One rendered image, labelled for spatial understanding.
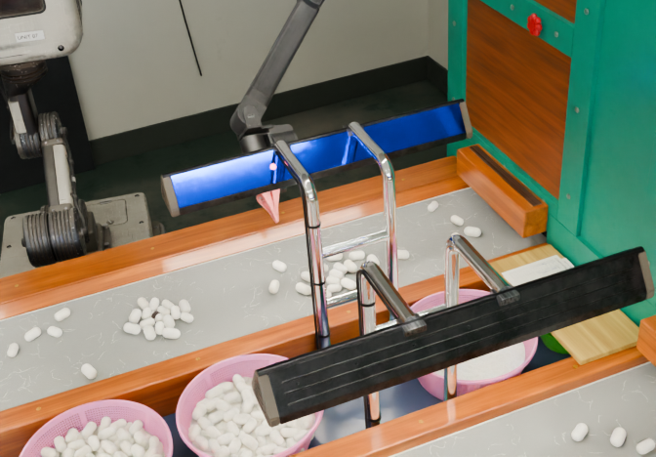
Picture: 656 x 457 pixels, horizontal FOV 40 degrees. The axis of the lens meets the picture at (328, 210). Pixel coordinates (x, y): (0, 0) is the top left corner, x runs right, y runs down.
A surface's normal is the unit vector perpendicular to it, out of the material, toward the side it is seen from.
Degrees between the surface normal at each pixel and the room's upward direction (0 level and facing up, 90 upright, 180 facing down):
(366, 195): 0
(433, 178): 0
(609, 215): 90
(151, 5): 90
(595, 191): 90
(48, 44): 90
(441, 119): 58
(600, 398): 0
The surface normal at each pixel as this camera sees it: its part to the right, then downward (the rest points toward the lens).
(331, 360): 0.28, -0.02
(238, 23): 0.40, 0.49
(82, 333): -0.07, -0.83
